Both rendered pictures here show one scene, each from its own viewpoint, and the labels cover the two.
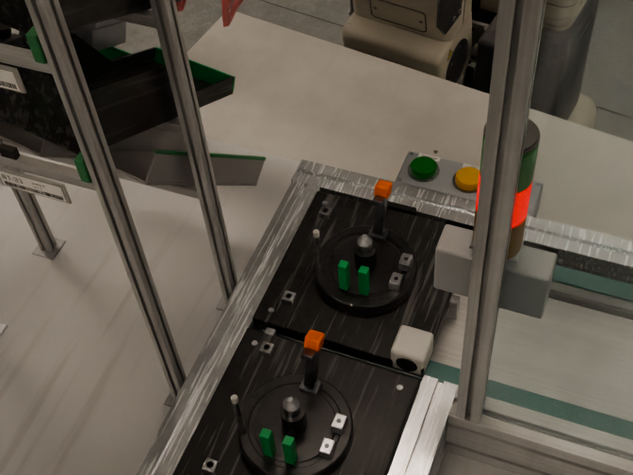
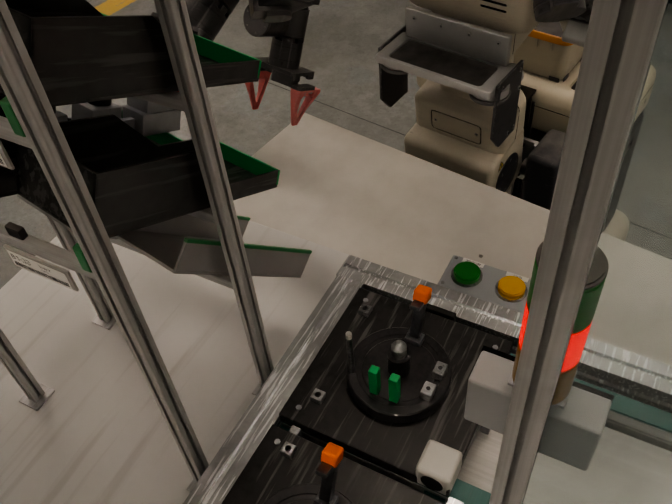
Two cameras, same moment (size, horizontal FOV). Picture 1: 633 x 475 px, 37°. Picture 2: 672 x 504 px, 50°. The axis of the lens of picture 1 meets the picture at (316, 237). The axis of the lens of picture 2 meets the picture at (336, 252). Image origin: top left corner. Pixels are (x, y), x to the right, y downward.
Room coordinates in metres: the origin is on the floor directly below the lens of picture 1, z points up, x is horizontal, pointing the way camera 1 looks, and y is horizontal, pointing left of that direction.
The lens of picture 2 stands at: (0.24, -0.05, 1.80)
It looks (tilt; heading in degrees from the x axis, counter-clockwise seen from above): 47 degrees down; 6
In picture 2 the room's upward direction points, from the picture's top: 6 degrees counter-clockwise
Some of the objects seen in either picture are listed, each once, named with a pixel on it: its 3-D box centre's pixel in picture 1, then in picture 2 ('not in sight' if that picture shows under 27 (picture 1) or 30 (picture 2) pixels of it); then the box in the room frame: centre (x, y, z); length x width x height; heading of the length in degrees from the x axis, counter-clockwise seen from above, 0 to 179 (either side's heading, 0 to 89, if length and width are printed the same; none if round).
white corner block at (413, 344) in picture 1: (412, 350); (438, 467); (0.64, -0.11, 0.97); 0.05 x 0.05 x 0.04; 64
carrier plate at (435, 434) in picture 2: (365, 276); (399, 380); (0.77, -0.06, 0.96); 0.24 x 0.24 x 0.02; 64
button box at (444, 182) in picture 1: (467, 194); (508, 302); (0.93, -0.23, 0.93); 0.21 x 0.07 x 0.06; 64
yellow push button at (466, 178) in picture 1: (468, 180); (511, 289); (0.93, -0.23, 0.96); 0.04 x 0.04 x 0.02
